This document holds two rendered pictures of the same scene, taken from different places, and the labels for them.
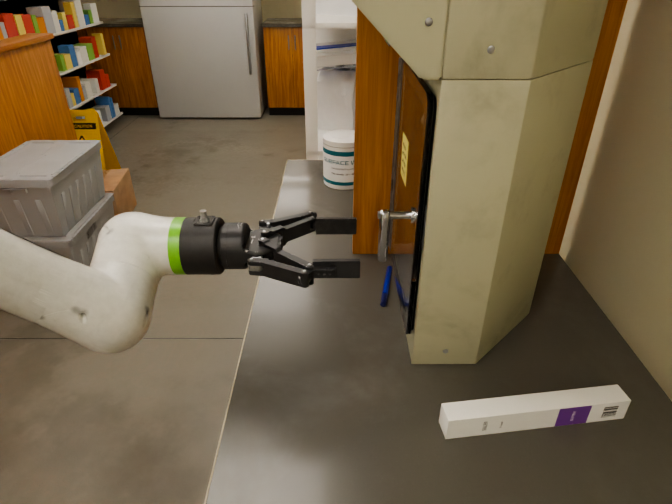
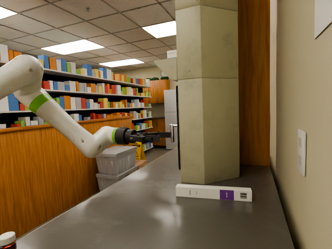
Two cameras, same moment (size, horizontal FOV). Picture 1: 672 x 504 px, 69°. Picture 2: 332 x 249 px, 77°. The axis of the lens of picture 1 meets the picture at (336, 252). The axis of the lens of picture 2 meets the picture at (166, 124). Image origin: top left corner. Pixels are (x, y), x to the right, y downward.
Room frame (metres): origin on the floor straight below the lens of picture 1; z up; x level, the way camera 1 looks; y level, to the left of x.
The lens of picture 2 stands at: (-0.27, -0.44, 1.29)
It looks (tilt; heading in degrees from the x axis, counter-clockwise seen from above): 5 degrees down; 22
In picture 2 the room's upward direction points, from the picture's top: 2 degrees counter-clockwise
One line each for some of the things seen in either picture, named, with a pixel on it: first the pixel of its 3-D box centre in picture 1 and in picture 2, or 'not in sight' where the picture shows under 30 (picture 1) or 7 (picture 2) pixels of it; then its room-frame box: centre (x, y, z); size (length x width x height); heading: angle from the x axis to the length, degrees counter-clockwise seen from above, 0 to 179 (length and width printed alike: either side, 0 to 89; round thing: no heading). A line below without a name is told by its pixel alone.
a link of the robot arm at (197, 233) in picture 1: (206, 243); (124, 135); (0.68, 0.21, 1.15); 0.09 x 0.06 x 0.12; 0
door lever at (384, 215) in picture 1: (393, 234); (175, 132); (0.68, -0.09, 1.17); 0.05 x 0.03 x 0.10; 90
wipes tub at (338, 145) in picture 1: (344, 159); not in sight; (1.43, -0.03, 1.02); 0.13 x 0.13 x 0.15
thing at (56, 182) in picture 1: (48, 186); (117, 159); (2.44, 1.55, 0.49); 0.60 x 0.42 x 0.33; 0
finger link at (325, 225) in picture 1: (336, 225); (164, 134); (0.75, 0.00, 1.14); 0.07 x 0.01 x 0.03; 90
